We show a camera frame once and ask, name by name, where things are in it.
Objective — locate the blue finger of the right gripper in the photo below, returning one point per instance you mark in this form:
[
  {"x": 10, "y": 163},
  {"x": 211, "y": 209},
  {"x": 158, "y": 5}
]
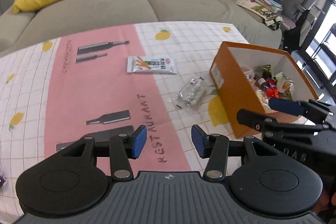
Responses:
[
  {"x": 257, "y": 121},
  {"x": 294, "y": 108}
]

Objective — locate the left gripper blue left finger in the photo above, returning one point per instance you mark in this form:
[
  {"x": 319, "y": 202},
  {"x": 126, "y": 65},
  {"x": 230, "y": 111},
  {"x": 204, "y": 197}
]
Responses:
[{"x": 124, "y": 147}]

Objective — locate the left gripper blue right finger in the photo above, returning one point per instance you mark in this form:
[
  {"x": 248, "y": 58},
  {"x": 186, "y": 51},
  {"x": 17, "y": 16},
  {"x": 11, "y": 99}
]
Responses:
[{"x": 213, "y": 147}]

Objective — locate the light green snack packet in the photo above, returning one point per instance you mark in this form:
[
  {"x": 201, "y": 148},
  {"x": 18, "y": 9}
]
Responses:
[{"x": 283, "y": 83}]

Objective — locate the red snack packet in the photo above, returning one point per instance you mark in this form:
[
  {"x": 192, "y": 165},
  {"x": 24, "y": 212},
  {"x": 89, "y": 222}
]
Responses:
[{"x": 272, "y": 92}]

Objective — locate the dark green snack packet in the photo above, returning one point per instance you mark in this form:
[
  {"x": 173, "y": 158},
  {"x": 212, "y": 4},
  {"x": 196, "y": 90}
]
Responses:
[{"x": 267, "y": 72}]

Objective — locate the mixed nut clear packet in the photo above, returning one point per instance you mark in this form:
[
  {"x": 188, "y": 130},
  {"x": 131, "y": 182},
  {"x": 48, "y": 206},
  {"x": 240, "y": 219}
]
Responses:
[{"x": 249, "y": 74}]

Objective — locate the clear white ball candy packet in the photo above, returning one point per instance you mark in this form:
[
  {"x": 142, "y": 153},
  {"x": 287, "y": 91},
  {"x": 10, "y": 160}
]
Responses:
[{"x": 190, "y": 96}]

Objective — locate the white gluten strip packet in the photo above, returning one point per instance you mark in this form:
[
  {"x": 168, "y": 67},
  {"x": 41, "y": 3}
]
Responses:
[{"x": 151, "y": 64}]

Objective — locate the pale rice cracker packet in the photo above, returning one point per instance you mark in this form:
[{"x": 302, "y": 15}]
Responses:
[{"x": 263, "y": 100}]

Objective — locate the chocolate bean snack packet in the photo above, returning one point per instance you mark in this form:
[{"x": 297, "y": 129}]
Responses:
[{"x": 264, "y": 84}]

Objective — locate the person's right hand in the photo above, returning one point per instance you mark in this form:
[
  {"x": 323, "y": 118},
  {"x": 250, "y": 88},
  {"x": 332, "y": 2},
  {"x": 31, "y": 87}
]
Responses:
[{"x": 324, "y": 202}]

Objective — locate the orange cardboard box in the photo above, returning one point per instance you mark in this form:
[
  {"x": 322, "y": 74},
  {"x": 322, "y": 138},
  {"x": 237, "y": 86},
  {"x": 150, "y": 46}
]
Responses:
[{"x": 237, "y": 93}]

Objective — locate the patterned tablecloth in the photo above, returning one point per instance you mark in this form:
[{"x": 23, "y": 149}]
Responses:
[{"x": 58, "y": 90}]

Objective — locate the black metal shelf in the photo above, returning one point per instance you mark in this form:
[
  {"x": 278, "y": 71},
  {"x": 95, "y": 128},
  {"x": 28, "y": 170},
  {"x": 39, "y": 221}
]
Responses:
[{"x": 323, "y": 55}]

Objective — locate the grey office chair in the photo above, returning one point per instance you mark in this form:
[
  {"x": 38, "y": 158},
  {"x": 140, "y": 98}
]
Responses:
[{"x": 297, "y": 22}]

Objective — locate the beige sofa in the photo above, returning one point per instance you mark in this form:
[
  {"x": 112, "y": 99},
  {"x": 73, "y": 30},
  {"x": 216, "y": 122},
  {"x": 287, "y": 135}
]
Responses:
[{"x": 68, "y": 17}]

